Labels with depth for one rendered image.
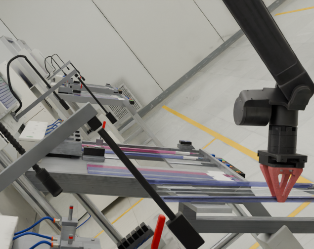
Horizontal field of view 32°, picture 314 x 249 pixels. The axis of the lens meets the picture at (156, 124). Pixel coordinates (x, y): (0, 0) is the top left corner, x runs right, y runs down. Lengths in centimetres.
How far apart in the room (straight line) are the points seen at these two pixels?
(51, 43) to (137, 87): 142
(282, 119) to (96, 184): 77
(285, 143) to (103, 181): 75
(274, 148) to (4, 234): 55
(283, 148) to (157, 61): 735
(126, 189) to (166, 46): 679
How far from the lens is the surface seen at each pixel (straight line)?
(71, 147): 203
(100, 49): 833
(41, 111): 526
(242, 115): 109
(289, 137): 113
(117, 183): 173
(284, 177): 118
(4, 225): 90
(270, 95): 111
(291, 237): 129
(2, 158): 168
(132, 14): 839
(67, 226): 86
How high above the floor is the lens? 140
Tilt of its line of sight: 11 degrees down
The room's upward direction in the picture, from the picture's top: 39 degrees counter-clockwise
